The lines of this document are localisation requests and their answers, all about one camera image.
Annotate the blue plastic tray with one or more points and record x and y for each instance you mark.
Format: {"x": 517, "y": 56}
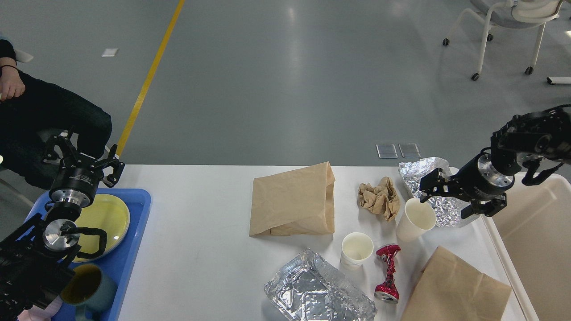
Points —
{"x": 120, "y": 262}

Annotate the crumpled brown paper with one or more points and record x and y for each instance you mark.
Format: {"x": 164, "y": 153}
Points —
{"x": 381, "y": 199}

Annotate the yellow floor tape line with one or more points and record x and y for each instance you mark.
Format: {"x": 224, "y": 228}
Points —
{"x": 135, "y": 110}

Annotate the teal mug yellow inside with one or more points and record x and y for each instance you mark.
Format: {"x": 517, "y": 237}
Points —
{"x": 91, "y": 292}

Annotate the white chair leg right edge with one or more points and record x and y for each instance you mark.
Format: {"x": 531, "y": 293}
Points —
{"x": 556, "y": 80}

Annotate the tall white paper cup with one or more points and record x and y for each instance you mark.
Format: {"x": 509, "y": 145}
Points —
{"x": 418, "y": 218}

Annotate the yellow plastic plate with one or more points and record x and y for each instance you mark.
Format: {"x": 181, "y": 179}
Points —
{"x": 109, "y": 213}

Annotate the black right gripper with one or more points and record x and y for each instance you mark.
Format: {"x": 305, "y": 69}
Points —
{"x": 478, "y": 182}

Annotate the person's left hand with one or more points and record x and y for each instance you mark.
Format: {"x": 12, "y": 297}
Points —
{"x": 11, "y": 83}

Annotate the floor socket plate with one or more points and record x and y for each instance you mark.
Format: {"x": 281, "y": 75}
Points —
{"x": 409, "y": 150}
{"x": 387, "y": 151}

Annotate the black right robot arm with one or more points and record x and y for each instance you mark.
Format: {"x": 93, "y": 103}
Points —
{"x": 540, "y": 142}

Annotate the foil tray front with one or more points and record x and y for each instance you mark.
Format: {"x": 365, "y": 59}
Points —
{"x": 308, "y": 288}

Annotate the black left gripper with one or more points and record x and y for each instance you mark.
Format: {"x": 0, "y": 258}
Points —
{"x": 74, "y": 184}

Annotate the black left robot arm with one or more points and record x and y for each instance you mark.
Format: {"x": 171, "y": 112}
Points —
{"x": 35, "y": 257}

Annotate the beige plastic bin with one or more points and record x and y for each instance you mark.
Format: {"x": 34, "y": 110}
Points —
{"x": 532, "y": 239}

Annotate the white office chair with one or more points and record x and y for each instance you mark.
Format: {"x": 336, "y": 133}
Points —
{"x": 511, "y": 15}

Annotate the crumpled foil sheet right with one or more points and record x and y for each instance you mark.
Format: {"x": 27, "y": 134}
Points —
{"x": 448, "y": 209}

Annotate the brown paper bag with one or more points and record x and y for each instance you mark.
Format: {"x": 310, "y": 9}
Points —
{"x": 450, "y": 289}
{"x": 296, "y": 202}

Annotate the person in black clothes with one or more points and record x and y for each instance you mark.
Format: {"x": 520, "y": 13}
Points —
{"x": 43, "y": 106}

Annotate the pink mug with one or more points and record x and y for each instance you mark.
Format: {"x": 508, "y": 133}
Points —
{"x": 36, "y": 313}

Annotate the crushed red can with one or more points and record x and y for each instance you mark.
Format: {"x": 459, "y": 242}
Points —
{"x": 387, "y": 291}

